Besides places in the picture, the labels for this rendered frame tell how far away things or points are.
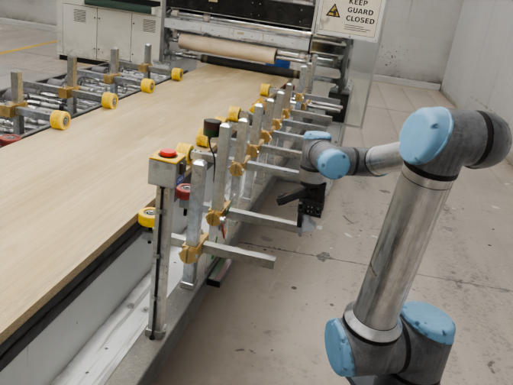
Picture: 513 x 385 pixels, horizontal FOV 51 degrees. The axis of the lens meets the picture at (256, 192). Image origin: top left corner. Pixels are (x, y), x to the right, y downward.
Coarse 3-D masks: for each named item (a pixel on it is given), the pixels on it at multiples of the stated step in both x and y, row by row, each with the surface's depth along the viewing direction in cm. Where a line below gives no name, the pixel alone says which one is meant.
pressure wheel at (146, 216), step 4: (144, 208) 171; (148, 208) 172; (152, 208) 172; (140, 212) 168; (144, 212) 169; (148, 212) 169; (152, 212) 169; (140, 216) 166; (144, 216) 166; (148, 216) 166; (152, 216) 166; (140, 220) 167; (144, 220) 166; (148, 220) 166; (152, 220) 166; (140, 224) 167; (144, 224) 167; (148, 224) 166; (152, 224) 167; (148, 228) 171
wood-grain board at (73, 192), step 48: (144, 96) 309; (192, 96) 324; (240, 96) 341; (48, 144) 215; (96, 144) 223; (144, 144) 230; (192, 144) 239; (0, 192) 169; (48, 192) 174; (96, 192) 179; (144, 192) 184; (0, 240) 143; (48, 240) 146; (96, 240) 150; (0, 288) 124; (48, 288) 126; (0, 336) 110
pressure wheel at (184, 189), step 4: (180, 184) 193; (184, 184) 194; (188, 184) 194; (176, 188) 190; (180, 188) 190; (184, 188) 191; (188, 188) 191; (176, 192) 190; (180, 192) 188; (184, 192) 188; (188, 192) 188; (176, 196) 190; (180, 196) 189; (184, 196) 188; (188, 196) 189; (188, 200) 189; (184, 212) 195
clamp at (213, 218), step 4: (228, 200) 195; (224, 204) 191; (228, 204) 192; (224, 208) 188; (208, 212) 185; (212, 212) 183; (216, 212) 184; (220, 212) 184; (224, 212) 189; (208, 216) 184; (212, 216) 183; (216, 216) 183; (220, 216) 184; (208, 220) 184; (212, 220) 185; (216, 220) 184; (208, 224) 185; (212, 224) 184; (216, 224) 184; (220, 224) 186
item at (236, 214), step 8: (184, 200) 192; (184, 208) 193; (208, 208) 191; (232, 208) 191; (232, 216) 190; (240, 216) 189; (248, 216) 188; (256, 216) 187; (264, 216) 188; (272, 216) 189; (256, 224) 188; (264, 224) 188; (272, 224) 187; (280, 224) 186; (288, 224) 186; (296, 224) 186; (296, 232) 186
